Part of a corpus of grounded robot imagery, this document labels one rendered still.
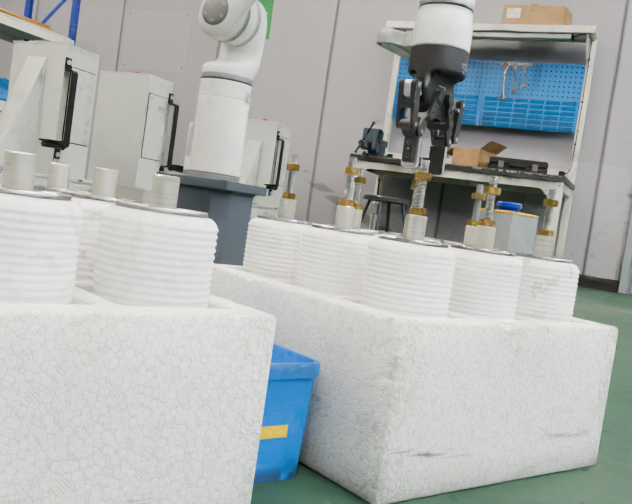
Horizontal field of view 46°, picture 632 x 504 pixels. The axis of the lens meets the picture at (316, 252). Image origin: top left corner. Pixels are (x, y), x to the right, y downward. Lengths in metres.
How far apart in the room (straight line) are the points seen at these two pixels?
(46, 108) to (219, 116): 2.00
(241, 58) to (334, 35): 5.54
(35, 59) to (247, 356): 2.80
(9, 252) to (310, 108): 6.32
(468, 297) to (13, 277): 0.50
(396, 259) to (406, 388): 0.13
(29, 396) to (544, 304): 0.62
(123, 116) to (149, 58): 4.22
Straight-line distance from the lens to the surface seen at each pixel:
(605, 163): 6.09
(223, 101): 1.29
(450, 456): 0.80
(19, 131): 3.19
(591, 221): 6.07
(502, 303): 0.86
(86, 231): 0.69
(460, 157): 5.77
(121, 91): 3.70
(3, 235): 0.53
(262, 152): 4.72
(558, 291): 0.95
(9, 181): 0.57
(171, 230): 0.58
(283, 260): 0.93
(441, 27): 0.96
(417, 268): 0.75
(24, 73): 3.31
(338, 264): 0.84
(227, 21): 1.30
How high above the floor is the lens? 0.27
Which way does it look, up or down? 3 degrees down
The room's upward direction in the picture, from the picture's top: 8 degrees clockwise
